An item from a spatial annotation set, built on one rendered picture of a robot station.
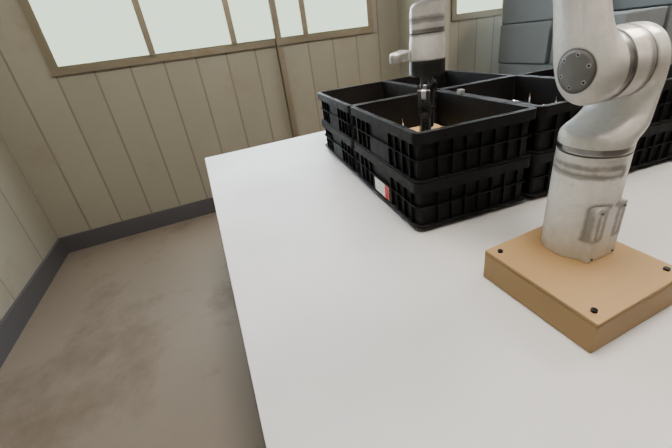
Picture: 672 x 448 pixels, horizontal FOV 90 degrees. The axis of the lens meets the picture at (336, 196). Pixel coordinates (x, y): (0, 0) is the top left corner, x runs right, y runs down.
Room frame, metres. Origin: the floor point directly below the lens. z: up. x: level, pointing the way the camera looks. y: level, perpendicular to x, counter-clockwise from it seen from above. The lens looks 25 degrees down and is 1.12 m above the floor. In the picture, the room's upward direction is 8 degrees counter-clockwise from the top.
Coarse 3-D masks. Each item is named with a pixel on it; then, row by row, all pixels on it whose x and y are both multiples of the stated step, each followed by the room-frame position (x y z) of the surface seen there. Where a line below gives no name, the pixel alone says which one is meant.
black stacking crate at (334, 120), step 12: (384, 84) 1.44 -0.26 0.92; (336, 96) 1.41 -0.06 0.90; (348, 96) 1.42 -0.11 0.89; (360, 96) 1.44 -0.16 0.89; (372, 96) 1.45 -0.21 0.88; (384, 96) 1.45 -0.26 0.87; (324, 108) 1.36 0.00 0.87; (336, 108) 1.19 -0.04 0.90; (324, 120) 1.35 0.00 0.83; (336, 120) 1.18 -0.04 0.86; (348, 120) 1.06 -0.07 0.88; (348, 132) 1.09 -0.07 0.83
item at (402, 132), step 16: (464, 96) 0.93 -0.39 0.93; (352, 112) 0.99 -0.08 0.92; (368, 112) 0.89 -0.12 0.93; (512, 112) 0.70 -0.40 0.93; (528, 112) 0.70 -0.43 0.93; (384, 128) 0.77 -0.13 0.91; (400, 128) 0.69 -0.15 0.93; (448, 128) 0.65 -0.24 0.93; (464, 128) 0.66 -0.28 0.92; (480, 128) 0.67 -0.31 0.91; (416, 144) 0.64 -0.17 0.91
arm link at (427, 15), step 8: (424, 0) 0.75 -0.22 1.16; (432, 0) 0.74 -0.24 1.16; (440, 0) 0.74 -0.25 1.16; (416, 8) 0.74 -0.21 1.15; (424, 8) 0.73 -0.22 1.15; (432, 8) 0.73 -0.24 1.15; (440, 8) 0.74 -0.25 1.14; (416, 16) 0.74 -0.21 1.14; (424, 16) 0.73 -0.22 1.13; (432, 16) 0.73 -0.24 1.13; (440, 16) 0.74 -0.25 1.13; (416, 24) 0.74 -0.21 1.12; (424, 24) 0.73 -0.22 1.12; (432, 24) 0.73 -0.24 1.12; (440, 24) 0.74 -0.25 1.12; (416, 32) 0.74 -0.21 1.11; (424, 32) 0.73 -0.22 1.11
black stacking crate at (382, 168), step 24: (360, 168) 1.01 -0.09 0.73; (384, 168) 0.79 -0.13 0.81; (504, 168) 0.68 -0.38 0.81; (408, 192) 0.69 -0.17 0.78; (432, 192) 0.64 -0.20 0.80; (456, 192) 0.67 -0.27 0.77; (480, 192) 0.68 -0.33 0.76; (504, 192) 0.70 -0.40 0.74; (408, 216) 0.69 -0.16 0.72; (432, 216) 0.65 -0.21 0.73; (456, 216) 0.66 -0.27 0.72
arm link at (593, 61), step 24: (552, 0) 0.50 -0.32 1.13; (576, 0) 0.45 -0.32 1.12; (600, 0) 0.43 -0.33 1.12; (576, 24) 0.44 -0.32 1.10; (600, 24) 0.42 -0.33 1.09; (576, 48) 0.44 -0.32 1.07; (600, 48) 0.41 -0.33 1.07; (624, 48) 0.40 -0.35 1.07; (576, 72) 0.43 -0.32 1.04; (600, 72) 0.41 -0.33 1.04; (624, 72) 0.40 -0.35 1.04; (576, 96) 0.43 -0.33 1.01; (600, 96) 0.41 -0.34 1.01
